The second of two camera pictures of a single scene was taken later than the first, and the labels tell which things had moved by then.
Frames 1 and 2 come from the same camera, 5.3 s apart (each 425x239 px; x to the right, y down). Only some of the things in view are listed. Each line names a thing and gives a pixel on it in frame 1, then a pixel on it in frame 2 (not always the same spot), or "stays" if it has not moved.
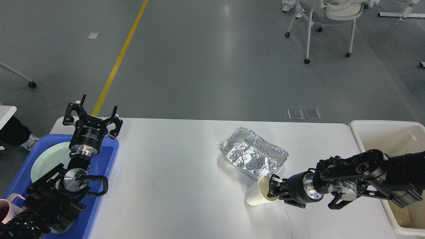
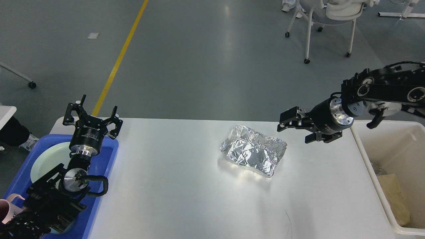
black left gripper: [86, 137] stays
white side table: [6, 112] stays
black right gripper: [301, 189] → [328, 116]
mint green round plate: [49, 157] stays
